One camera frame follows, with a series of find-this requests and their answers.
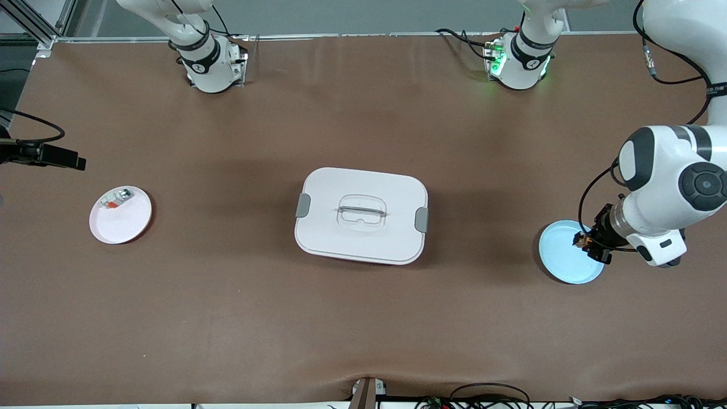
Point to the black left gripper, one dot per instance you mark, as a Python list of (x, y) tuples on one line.
[(601, 228)]

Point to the pink round plate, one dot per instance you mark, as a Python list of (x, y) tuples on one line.
[(122, 230)]

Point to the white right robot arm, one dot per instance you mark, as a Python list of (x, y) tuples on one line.
[(210, 68)]

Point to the metal table edge bracket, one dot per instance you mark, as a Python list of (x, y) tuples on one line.
[(366, 395)]

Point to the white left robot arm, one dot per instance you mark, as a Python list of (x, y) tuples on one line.
[(670, 182)]

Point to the aluminium table edge rail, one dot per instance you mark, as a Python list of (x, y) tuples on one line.
[(369, 35)]

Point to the aluminium frame post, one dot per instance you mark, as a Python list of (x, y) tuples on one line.
[(67, 14)]

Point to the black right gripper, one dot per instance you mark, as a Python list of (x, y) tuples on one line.
[(57, 155)]

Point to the orange black push-button switch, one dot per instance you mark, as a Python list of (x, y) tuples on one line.
[(582, 240)]

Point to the light blue round plate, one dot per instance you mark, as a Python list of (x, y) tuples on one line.
[(562, 258)]

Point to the white lidded box grey clips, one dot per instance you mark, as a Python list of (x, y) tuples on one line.
[(363, 238)]

